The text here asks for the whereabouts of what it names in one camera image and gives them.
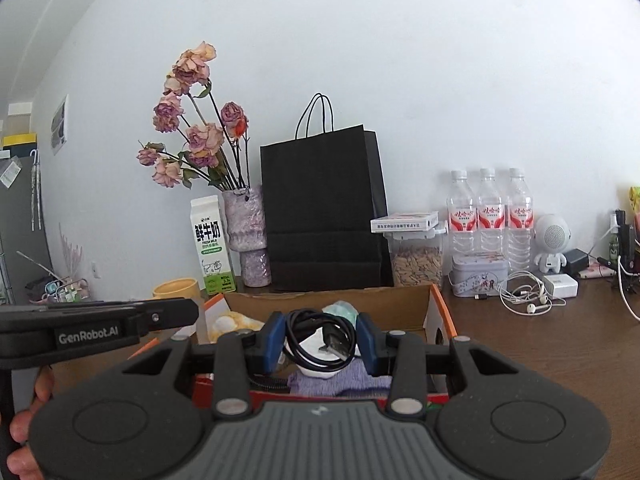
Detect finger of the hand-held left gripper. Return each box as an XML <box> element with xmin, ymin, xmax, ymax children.
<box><xmin>0</xmin><ymin>298</ymin><xmax>200</xmax><ymax>333</ymax></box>

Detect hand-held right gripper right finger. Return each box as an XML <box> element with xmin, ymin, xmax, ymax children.
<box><xmin>355</xmin><ymin>311</ymin><xmax>521</xmax><ymax>418</ymax></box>

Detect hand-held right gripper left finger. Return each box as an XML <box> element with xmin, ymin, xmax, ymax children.
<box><xmin>120</xmin><ymin>311</ymin><xmax>288</xmax><ymax>421</ymax></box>

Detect black USB cable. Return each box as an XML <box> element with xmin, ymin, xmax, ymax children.
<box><xmin>282</xmin><ymin>309</ymin><xmax>362</xmax><ymax>375</ymax></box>

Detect white tissue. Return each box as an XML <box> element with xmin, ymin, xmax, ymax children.
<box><xmin>285</xmin><ymin>332</ymin><xmax>356</xmax><ymax>378</ymax></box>

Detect red cardboard box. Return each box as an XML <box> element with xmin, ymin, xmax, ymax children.
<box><xmin>127</xmin><ymin>282</ymin><xmax>458</xmax><ymax>411</ymax></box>

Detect person's left hand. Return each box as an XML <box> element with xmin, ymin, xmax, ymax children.
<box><xmin>6</xmin><ymin>365</ymin><xmax>56</xmax><ymax>480</ymax></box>

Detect yellow mug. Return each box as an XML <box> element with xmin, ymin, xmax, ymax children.
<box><xmin>152</xmin><ymin>277</ymin><xmax>203</xmax><ymax>301</ymax></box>

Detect purple knit pouch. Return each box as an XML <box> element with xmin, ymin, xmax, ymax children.
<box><xmin>289</xmin><ymin>360</ymin><xmax>393</xmax><ymax>398</ymax></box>

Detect green crumpled plastic bag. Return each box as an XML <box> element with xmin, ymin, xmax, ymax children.
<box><xmin>321</xmin><ymin>300</ymin><xmax>360</xmax><ymax>328</ymax></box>

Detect yellow white plush toy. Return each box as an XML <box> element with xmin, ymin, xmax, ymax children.
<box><xmin>207</xmin><ymin>311</ymin><xmax>266</xmax><ymax>343</ymax></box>

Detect white green milk carton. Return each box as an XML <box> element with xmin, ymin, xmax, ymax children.
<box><xmin>190</xmin><ymin>196</ymin><xmax>237</xmax><ymax>296</ymax></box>

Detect pale pink feather stalks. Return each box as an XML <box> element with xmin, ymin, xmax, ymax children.
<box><xmin>57</xmin><ymin>222</ymin><xmax>86</xmax><ymax>281</ymax></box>

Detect clear seed container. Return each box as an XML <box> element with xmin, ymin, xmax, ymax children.
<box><xmin>387</xmin><ymin>225</ymin><xmax>448</xmax><ymax>287</ymax></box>

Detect purple speckled vase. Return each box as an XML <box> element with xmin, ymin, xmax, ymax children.
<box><xmin>222</xmin><ymin>185</ymin><xmax>272</xmax><ymax>288</ymax></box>

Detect printed tin box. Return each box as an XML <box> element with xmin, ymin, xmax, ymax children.
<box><xmin>451</xmin><ymin>253</ymin><xmax>508</xmax><ymax>297</ymax></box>

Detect flat white box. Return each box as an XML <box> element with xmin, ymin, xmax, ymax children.
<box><xmin>371</xmin><ymin>211</ymin><xmax>440</xmax><ymax>233</ymax></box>

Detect grey cabinet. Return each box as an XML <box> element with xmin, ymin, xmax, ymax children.
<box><xmin>0</xmin><ymin>147</ymin><xmax>55</xmax><ymax>306</ymax></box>

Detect black paper bag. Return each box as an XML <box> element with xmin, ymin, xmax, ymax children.
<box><xmin>260</xmin><ymin>92</ymin><xmax>393</xmax><ymax>292</ymax></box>

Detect clear water bottle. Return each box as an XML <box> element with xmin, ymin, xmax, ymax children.
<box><xmin>504</xmin><ymin>168</ymin><xmax>535</xmax><ymax>271</ymax></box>
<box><xmin>446</xmin><ymin>170</ymin><xmax>478</xmax><ymax>261</ymax></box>
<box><xmin>475</xmin><ymin>168</ymin><xmax>506</xmax><ymax>258</ymax></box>

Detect white earphones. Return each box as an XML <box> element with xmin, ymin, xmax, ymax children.
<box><xmin>497</xmin><ymin>271</ymin><xmax>566</xmax><ymax>316</ymax></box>

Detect dried pink rose bouquet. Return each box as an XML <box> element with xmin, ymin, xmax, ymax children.
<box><xmin>137</xmin><ymin>41</ymin><xmax>249</xmax><ymax>192</ymax></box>

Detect white charger block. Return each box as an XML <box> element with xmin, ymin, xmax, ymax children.
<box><xmin>542</xmin><ymin>273</ymin><xmax>579</xmax><ymax>299</ymax></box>

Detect yellow black box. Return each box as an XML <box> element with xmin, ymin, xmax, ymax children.
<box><xmin>1</xmin><ymin>131</ymin><xmax>38</xmax><ymax>150</ymax></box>

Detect white robot speaker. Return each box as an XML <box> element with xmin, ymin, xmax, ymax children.
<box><xmin>534</xmin><ymin>213</ymin><xmax>572</xmax><ymax>273</ymax></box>

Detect black power adapter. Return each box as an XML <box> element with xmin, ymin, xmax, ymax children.
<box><xmin>564</xmin><ymin>248</ymin><xmax>591</xmax><ymax>276</ymax></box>

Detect pink floral case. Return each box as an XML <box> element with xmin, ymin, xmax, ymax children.
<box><xmin>580</xmin><ymin>262</ymin><xmax>618</xmax><ymax>279</ymax></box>

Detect black upright stand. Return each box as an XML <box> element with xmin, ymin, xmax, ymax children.
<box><xmin>614</xmin><ymin>208</ymin><xmax>637</xmax><ymax>276</ymax></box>

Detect wire rack with toiletries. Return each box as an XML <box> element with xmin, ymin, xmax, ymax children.
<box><xmin>15</xmin><ymin>250</ymin><xmax>91</xmax><ymax>306</ymax></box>

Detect wall paper notice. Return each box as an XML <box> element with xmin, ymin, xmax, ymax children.
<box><xmin>50</xmin><ymin>94</ymin><xmax>69</xmax><ymax>156</ymax></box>

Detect white charging cable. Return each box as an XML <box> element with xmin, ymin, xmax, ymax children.
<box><xmin>617</xmin><ymin>255</ymin><xmax>640</xmax><ymax>322</ymax></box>

